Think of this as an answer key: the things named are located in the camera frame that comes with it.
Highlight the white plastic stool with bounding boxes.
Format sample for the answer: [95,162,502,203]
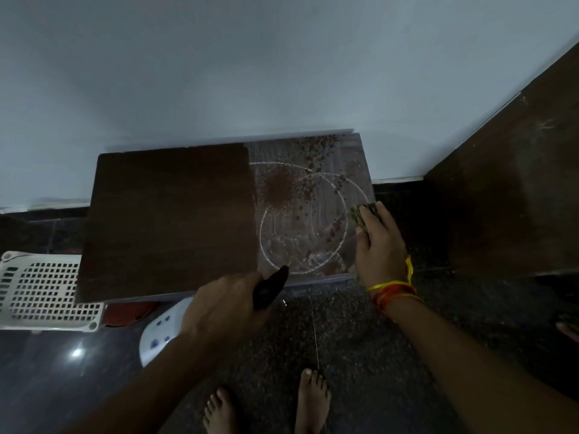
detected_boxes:
[138,296,195,367]

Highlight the small brown wooden table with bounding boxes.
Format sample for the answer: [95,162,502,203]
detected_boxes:
[74,128,377,305]

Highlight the person's left foot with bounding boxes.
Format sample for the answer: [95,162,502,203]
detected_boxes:
[203,388,240,434]

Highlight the person's foot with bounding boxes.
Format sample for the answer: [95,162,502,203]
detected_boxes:
[203,388,240,434]
[295,368,332,434]

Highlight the person's right forearm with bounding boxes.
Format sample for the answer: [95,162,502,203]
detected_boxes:
[384,296,579,434]

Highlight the green scrub sponge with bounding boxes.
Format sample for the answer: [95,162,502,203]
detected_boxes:
[349,202,380,231]

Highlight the yellow and red wrist threads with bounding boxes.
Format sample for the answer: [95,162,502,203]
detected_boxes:
[366,255,423,313]

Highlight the orange plastic tub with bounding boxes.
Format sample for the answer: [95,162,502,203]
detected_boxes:
[103,301,160,327]

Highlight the white plastic lattice basket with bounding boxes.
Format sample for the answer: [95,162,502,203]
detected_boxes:
[0,251,105,332]

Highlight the person's left hand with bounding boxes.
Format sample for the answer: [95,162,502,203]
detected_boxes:
[180,266,290,357]

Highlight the brown powder spill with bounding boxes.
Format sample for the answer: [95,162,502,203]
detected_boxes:
[264,169,297,209]

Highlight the person's right foot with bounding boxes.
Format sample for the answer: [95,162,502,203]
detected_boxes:
[295,368,332,434]

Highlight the person's right hand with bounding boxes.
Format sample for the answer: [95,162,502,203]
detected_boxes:
[352,201,411,294]

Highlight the dark brown wooden door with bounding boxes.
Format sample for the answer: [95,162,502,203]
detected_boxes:
[423,40,579,278]

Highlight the person's left forearm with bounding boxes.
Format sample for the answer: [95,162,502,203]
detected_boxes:
[68,332,213,434]

